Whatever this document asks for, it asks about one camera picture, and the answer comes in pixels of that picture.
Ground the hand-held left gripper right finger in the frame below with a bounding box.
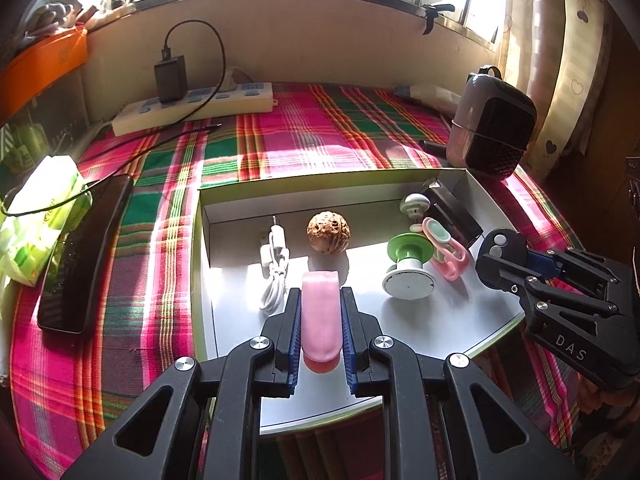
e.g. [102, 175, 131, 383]
[340, 286, 586, 480]

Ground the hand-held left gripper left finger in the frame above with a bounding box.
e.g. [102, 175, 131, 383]
[60, 285, 303, 480]

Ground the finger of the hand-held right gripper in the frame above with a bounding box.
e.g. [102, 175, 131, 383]
[525, 247, 623, 291]
[505, 272, 623, 318]

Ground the green-sided cardboard box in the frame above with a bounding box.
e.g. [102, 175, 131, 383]
[191, 169, 526, 436]

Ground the pink silicone strip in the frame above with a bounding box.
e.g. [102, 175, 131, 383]
[301, 269, 345, 375]

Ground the white cable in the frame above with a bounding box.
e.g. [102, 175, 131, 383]
[257, 215, 293, 316]

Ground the pink and mint clip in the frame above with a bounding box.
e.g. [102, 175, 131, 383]
[421, 216, 470, 281]

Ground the black rectangular case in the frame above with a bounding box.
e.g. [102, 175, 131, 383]
[420, 177, 485, 248]

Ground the brown walnut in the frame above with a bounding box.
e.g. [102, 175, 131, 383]
[306, 211, 350, 255]

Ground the green white roller toy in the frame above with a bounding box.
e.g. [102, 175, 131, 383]
[381, 232, 435, 301]

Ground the white suction hook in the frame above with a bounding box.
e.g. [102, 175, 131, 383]
[399, 192, 431, 233]

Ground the grey mini heater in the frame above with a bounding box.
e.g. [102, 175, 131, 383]
[445, 66, 538, 182]

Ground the plaid cloth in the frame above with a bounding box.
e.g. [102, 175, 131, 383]
[10, 82, 591, 480]

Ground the heart print curtain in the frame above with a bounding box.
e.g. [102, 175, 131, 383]
[500, 0, 631, 181]

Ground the white grey pouch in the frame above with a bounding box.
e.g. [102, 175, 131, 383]
[395, 82, 462, 111]

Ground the black phone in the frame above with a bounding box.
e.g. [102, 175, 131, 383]
[37, 174, 136, 335]

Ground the white power strip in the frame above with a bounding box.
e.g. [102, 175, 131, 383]
[111, 81, 275, 137]

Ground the black window hook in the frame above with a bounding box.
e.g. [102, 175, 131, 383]
[421, 2, 456, 36]

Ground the green tissue pack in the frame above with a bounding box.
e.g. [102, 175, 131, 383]
[0, 155, 93, 288]

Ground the glass tank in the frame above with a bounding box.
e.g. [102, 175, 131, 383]
[0, 67, 93, 181]

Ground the orange box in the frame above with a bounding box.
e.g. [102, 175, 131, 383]
[0, 27, 90, 121]

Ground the pile of plastic bags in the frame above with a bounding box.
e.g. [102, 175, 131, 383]
[20, 0, 108, 36]

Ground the black charger with cable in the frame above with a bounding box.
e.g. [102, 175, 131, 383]
[0, 20, 226, 218]

